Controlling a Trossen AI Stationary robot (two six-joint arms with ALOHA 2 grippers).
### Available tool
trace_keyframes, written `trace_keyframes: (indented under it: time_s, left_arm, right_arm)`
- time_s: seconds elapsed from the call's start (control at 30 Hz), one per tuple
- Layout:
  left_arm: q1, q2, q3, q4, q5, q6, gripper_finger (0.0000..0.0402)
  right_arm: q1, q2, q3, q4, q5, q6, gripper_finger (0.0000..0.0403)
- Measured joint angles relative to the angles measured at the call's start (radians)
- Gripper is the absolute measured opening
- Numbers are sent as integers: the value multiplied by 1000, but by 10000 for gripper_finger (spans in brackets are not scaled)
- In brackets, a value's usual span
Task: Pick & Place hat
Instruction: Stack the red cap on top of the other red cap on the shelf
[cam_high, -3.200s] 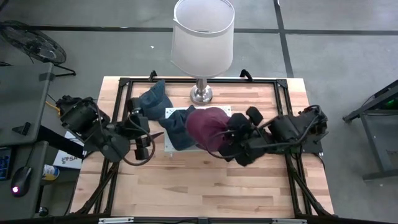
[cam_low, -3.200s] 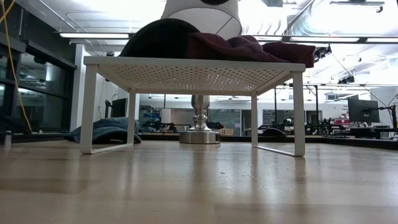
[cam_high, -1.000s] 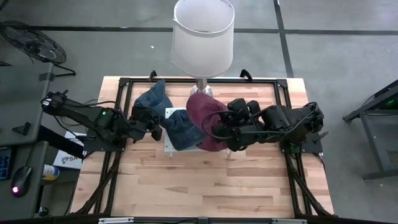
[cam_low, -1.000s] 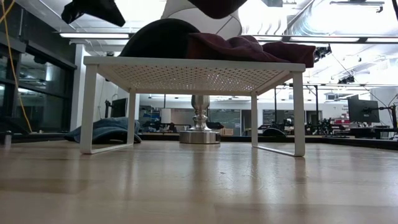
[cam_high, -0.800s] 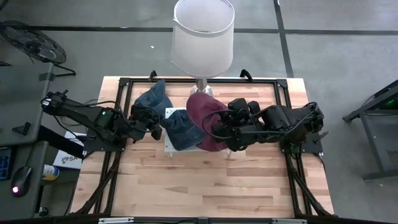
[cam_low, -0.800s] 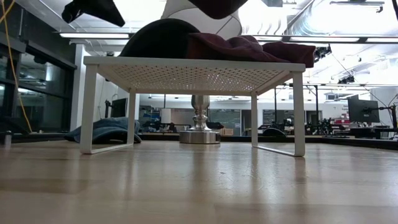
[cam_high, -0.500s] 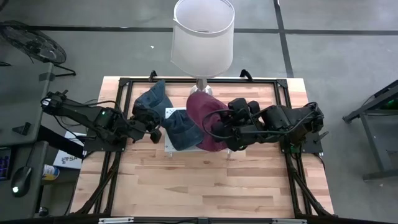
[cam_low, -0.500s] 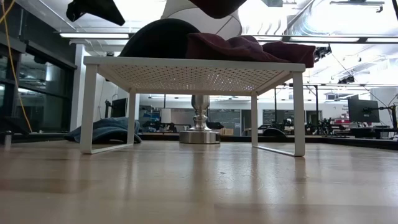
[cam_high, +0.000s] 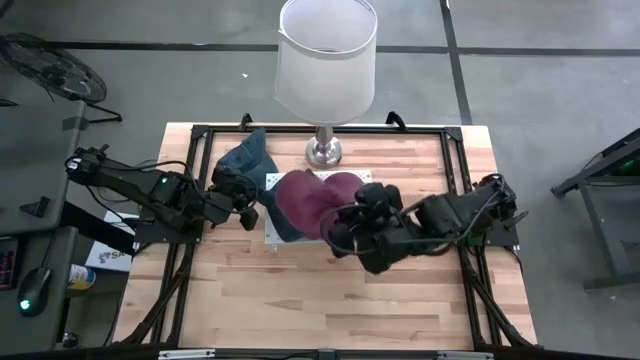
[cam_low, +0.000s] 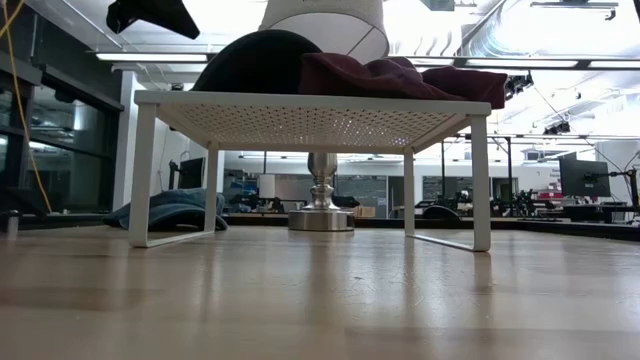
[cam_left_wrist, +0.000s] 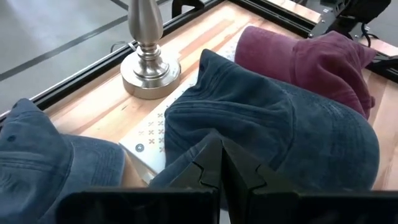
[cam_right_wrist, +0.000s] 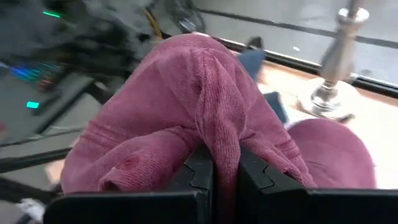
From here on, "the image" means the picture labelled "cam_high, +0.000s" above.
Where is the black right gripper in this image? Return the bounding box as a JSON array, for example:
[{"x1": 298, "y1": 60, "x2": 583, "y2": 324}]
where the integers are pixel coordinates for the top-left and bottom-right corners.
[{"x1": 328, "y1": 182, "x2": 426, "y2": 275}]

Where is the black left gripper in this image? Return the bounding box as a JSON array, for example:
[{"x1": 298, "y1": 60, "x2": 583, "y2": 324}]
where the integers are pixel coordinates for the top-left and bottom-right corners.
[{"x1": 204, "y1": 168, "x2": 260, "y2": 231}]

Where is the maroon baseball cap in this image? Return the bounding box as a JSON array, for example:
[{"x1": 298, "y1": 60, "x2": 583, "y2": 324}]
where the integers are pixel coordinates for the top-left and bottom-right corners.
[
  {"x1": 273, "y1": 168, "x2": 342, "y2": 242},
  {"x1": 322, "y1": 171, "x2": 367, "y2": 204}
]

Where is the white shade silver table lamp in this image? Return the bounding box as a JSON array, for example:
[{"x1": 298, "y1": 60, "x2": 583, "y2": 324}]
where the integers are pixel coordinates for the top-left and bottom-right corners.
[{"x1": 272, "y1": 0, "x2": 378, "y2": 169}]

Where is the white printed cardboard box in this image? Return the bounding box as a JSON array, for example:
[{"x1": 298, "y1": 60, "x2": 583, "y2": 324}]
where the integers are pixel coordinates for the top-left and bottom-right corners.
[{"x1": 83, "y1": 209, "x2": 137, "y2": 274}]

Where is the black flat bar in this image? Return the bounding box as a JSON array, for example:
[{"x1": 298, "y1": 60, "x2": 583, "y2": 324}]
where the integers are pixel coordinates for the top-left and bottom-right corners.
[{"x1": 59, "y1": 199, "x2": 137, "y2": 256}]

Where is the white and yellow can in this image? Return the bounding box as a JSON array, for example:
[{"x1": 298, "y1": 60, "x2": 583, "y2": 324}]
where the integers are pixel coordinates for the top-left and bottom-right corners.
[{"x1": 67, "y1": 263, "x2": 97, "y2": 291}]

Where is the grey desk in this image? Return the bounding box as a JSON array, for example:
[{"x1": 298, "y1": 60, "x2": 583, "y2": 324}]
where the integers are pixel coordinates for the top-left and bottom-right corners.
[
  {"x1": 0, "y1": 99, "x2": 87, "y2": 236},
  {"x1": 0, "y1": 225, "x2": 80, "y2": 352}
]

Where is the black computer mouse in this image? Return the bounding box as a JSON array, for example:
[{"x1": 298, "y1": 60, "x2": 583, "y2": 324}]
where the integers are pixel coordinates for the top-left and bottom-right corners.
[{"x1": 16, "y1": 266, "x2": 53, "y2": 318}]

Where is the black floor fan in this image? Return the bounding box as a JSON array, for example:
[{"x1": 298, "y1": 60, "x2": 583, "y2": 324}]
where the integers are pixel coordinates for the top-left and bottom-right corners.
[{"x1": 0, "y1": 32, "x2": 124, "y2": 124}]

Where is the black metal stand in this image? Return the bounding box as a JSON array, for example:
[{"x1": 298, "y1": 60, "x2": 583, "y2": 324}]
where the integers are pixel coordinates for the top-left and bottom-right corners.
[{"x1": 549, "y1": 127, "x2": 640, "y2": 291}]

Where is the black backlit keyboard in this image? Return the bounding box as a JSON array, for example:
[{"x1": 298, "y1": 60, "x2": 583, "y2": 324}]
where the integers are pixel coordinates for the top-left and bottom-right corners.
[{"x1": 0, "y1": 237, "x2": 20, "y2": 291}]

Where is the black aluminium table frame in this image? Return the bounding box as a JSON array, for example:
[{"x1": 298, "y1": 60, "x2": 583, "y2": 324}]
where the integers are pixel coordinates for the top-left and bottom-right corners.
[{"x1": 119, "y1": 110, "x2": 539, "y2": 351}]

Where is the silver metal bracket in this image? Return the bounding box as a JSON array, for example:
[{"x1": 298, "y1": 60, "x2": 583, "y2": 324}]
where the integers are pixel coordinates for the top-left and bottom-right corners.
[
  {"x1": 438, "y1": 350, "x2": 495, "y2": 360},
  {"x1": 158, "y1": 349, "x2": 216, "y2": 360}
]

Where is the small black bracket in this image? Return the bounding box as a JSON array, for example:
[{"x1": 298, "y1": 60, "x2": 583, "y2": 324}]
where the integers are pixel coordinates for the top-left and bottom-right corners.
[{"x1": 18, "y1": 195, "x2": 51, "y2": 219}]

